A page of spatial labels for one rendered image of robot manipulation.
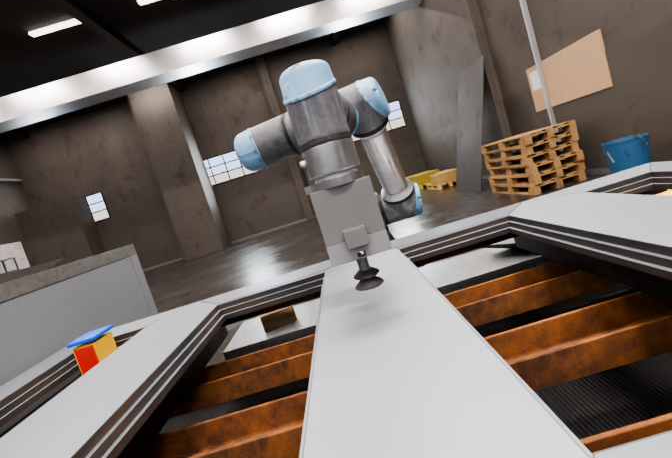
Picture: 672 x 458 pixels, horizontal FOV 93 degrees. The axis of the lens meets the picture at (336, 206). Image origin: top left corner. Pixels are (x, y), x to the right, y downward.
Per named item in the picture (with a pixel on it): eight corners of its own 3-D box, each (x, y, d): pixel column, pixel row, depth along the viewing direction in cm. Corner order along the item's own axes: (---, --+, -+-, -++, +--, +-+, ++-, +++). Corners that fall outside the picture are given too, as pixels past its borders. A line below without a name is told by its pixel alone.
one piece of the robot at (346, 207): (294, 167, 39) (334, 292, 40) (364, 145, 39) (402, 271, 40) (300, 171, 49) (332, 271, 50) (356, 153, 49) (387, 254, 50)
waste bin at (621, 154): (676, 175, 348) (665, 125, 344) (639, 187, 347) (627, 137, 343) (633, 176, 397) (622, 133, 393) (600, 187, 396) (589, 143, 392)
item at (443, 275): (676, 226, 87) (673, 215, 87) (226, 362, 90) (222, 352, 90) (613, 217, 107) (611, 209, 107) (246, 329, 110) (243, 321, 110)
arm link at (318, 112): (337, 66, 47) (319, 48, 39) (358, 138, 48) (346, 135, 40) (290, 86, 50) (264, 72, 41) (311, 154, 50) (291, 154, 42)
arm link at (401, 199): (385, 208, 127) (326, 87, 93) (422, 197, 123) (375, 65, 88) (389, 231, 119) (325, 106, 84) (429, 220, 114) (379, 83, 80)
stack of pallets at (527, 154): (592, 177, 456) (578, 118, 450) (537, 195, 454) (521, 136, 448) (535, 179, 580) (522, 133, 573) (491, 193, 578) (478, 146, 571)
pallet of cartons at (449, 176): (465, 181, 862) (461, 167, 859) (439, 189, 860) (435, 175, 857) (449, 182, 969) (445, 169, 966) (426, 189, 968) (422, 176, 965)
